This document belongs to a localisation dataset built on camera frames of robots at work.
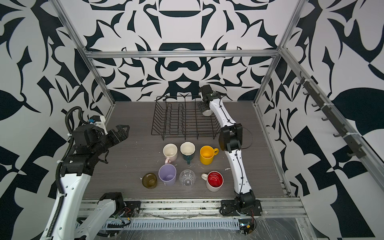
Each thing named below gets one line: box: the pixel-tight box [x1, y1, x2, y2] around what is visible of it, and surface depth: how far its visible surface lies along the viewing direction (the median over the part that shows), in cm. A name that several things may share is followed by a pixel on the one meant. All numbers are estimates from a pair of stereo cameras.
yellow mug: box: [199, 145, 220, 165], surface depth 87 cm
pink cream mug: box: [162, 143, 179, 164], surface depth 87 cm
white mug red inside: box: [201, 170, 224, 193], surface depth 80 cm
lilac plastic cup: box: [158, 163, 177, 186], surface depth 77 cm
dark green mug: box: [180, 141, 196, 165], surface depth 87 cm
